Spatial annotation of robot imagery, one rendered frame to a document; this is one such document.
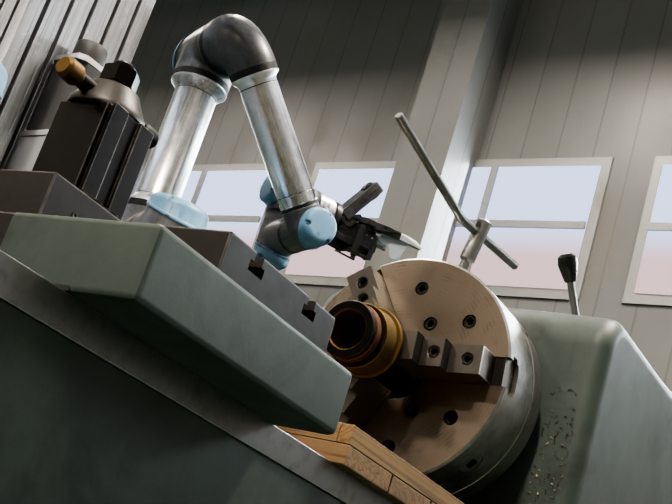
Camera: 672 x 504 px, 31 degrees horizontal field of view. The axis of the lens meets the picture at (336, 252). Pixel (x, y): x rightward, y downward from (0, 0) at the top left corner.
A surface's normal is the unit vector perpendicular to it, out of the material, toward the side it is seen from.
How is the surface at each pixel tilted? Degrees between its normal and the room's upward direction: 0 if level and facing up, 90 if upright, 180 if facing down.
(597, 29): 90
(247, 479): 90
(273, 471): 90
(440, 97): 90
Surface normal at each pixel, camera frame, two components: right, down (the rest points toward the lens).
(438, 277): -0.46, -0.43
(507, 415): 0.77, 0.26
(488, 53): 0.79, 0.03
